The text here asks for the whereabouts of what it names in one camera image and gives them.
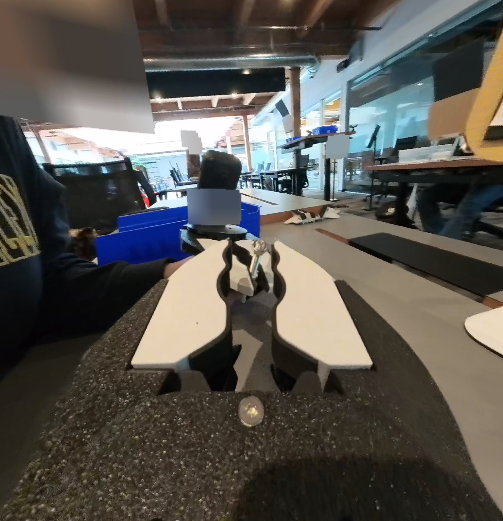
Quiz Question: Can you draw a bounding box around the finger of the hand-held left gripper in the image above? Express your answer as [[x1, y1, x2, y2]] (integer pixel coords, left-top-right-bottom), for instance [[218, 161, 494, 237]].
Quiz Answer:
[[229, 260, 254, 296]]

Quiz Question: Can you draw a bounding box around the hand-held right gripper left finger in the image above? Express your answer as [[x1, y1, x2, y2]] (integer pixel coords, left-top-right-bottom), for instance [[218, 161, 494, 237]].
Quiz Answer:
[[130, 239, 233, 373]]

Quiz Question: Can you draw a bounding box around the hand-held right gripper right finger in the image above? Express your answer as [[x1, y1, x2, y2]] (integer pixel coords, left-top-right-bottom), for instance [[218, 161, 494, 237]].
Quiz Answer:
[[272, 240, 374, 390]]

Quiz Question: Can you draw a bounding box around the silver bolt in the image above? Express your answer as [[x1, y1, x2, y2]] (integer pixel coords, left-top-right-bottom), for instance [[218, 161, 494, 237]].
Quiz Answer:
[[248, 239, 269, 281]]

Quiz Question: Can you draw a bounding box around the person's left forearm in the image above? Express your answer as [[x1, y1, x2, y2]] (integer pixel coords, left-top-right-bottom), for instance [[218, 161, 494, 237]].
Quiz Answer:
[[52, 252, 170, 338]]

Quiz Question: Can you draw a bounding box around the person's left hand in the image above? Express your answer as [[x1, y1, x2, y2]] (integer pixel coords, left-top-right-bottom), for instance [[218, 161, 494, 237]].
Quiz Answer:
[[164, 256, 194, 280]]

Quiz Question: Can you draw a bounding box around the group of black chairs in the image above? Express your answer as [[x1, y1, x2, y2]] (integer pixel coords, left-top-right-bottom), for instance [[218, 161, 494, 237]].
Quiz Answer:
[[170, 161, 310, 195]]

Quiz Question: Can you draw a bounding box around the grey top table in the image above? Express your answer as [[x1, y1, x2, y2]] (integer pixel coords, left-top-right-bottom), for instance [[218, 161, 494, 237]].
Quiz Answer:
[[239, 187, 334, 225]]

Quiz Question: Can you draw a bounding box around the blue plastic bin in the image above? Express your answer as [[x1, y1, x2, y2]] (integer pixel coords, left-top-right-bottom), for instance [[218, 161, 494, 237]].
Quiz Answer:
[[96, 232, 191, 266], [118, 201, 262, 261]]

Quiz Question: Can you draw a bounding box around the standing desk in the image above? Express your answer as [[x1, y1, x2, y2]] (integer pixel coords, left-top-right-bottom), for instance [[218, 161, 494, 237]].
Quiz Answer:
[[278, 131, 356, 202]]

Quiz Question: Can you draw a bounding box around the black ceiling panel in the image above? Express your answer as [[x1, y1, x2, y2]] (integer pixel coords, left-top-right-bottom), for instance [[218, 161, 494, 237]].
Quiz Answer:
[[145, 67, 286, 99]]

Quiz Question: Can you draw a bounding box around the black and white cardboard piece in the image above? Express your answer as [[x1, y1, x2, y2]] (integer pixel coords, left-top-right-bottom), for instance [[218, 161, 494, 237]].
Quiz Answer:
[[284, 205, 341, 225]]

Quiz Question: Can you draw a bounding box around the wooden column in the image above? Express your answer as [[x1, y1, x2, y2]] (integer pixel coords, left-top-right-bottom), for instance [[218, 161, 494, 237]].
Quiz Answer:
[[290, 67, 303, 139]]

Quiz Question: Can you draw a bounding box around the black mesh office chair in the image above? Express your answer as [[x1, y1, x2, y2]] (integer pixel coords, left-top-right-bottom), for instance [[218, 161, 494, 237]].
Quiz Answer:
[[43, 158, 157, 234]]

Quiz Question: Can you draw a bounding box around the dark brown object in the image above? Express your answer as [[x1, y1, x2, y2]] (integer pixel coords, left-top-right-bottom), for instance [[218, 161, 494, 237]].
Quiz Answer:
[[69, 227, 99, 261]]

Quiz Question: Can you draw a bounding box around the black backpack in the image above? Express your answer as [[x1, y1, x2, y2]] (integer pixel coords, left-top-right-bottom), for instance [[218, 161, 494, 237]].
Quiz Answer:
[[375, 201, 416, 227]]

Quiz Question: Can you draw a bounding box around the black table mat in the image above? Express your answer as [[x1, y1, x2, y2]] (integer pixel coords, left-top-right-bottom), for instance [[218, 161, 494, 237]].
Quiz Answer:
[[349, 233, 503, 298]]

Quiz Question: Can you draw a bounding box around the white document stand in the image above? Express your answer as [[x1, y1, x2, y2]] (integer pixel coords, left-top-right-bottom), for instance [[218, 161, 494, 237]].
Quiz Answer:
[[464, 303, 503, 364]]

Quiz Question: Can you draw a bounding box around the wooden top desk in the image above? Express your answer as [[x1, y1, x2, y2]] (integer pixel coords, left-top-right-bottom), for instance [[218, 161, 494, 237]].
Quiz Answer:
[[363, 155, 503, 228]]

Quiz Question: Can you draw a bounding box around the white box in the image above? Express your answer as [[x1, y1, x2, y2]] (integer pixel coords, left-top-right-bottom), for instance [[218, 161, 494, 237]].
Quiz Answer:
[[399, 144, 456, 162]]

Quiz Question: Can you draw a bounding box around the cardboard panel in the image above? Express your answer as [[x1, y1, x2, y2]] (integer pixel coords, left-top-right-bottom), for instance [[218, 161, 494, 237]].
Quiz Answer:
[[427, 87, 480, 141]]

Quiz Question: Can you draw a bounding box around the wooden backing board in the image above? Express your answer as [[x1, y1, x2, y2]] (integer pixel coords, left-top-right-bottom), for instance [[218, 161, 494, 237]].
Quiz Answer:
[[465, 12, 503, 161]]

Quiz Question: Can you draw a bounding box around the silver ventilation duct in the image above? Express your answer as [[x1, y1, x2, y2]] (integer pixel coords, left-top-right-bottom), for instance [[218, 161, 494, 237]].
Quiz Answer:
[[143, 55, 321, 73]]

